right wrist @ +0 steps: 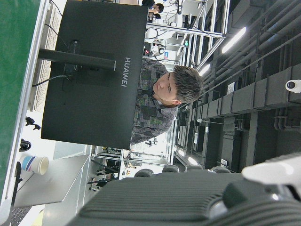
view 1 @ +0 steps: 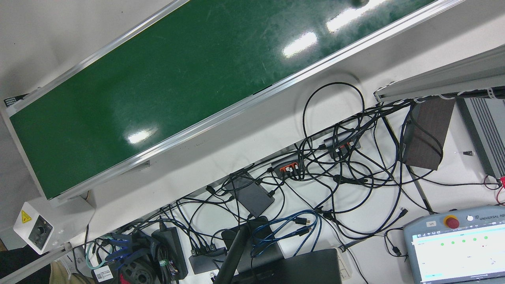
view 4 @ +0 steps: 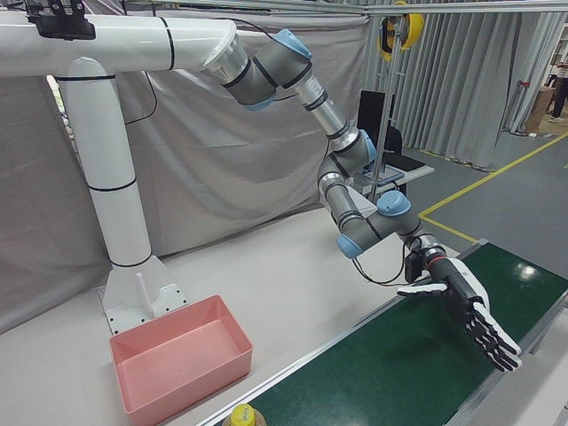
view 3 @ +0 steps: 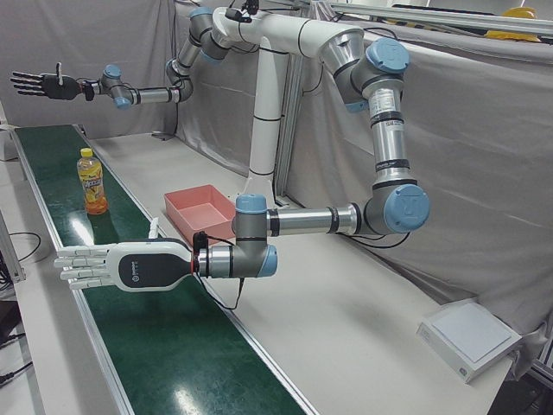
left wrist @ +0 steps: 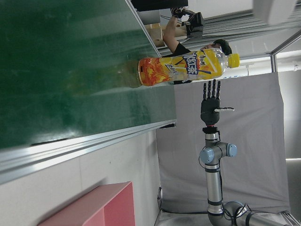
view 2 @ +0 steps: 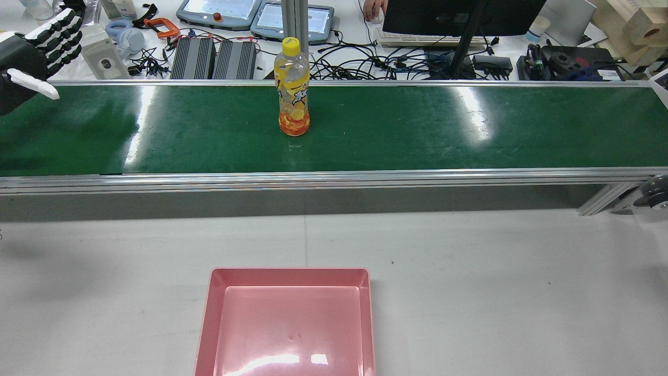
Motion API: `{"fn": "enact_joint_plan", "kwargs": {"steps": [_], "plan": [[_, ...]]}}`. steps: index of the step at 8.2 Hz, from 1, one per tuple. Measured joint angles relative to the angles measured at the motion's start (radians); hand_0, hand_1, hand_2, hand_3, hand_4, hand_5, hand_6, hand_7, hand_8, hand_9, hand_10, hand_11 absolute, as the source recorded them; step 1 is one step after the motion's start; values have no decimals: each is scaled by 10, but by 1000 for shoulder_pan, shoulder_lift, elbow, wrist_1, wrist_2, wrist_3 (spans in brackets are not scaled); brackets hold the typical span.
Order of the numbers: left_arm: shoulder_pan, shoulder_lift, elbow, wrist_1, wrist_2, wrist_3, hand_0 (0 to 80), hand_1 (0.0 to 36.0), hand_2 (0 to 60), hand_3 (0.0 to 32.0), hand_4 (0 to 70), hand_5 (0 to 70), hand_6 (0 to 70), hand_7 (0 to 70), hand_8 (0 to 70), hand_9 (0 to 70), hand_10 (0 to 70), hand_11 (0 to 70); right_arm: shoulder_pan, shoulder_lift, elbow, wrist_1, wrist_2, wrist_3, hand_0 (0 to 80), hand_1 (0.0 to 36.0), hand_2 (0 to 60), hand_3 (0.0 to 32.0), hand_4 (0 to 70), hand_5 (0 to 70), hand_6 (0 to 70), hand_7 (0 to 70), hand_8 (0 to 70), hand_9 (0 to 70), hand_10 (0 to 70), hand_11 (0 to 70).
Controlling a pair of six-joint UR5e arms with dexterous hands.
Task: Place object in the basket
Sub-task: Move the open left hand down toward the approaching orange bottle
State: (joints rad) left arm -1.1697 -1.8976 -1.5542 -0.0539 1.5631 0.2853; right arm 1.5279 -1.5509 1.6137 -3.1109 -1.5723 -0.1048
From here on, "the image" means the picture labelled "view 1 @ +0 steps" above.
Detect black hub orange ports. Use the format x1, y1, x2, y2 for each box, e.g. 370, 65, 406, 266
324, 132, 361, 158
271, 154, 306, 179

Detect black flat adapter box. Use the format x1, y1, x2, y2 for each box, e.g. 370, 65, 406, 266
231, 172, 275, 217

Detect black monitor stand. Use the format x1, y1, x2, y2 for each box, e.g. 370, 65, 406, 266
213, 216, 285, 284

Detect black docking hub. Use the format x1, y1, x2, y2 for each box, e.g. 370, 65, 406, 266
189, 247, 227, 275

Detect black Huawei monitor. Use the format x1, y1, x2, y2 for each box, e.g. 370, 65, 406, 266
239, 248, 342, 284

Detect black power brick green label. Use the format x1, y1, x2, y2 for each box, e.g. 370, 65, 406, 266
152, 227, 189, 280

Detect white keyboard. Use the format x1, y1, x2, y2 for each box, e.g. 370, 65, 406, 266
335, 247, 354, 280

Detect black round robot part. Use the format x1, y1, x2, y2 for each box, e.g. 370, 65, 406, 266
116, 254, 157, 284

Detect dark brown square box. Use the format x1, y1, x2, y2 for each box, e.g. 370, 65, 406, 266
402, 98, 455, 171

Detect white conveyor control box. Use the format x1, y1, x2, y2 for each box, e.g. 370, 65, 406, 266
13, 196, 95, 255

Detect grey robot teach pendant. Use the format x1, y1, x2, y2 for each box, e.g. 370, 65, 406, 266
403, 205, 505, 284

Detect black finned power supply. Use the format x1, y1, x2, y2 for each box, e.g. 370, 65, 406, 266
457, 97, 505, 179

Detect blue cable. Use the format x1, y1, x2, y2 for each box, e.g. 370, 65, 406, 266
251, 209, 322, 257

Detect green conveyor belt aluminium frame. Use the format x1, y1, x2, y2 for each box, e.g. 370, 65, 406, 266
0, 0, 466, 207

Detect black cable tangle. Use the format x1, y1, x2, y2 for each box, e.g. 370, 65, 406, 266
158, 82, 446, 261

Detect teal cable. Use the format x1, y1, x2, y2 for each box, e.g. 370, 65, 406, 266
85, 240, 108, 271

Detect aluminium profile post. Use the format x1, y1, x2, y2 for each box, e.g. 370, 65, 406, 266
373, 43, 505, 104

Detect red cable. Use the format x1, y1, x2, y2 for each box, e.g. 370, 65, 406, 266
484, 176, 505, 206

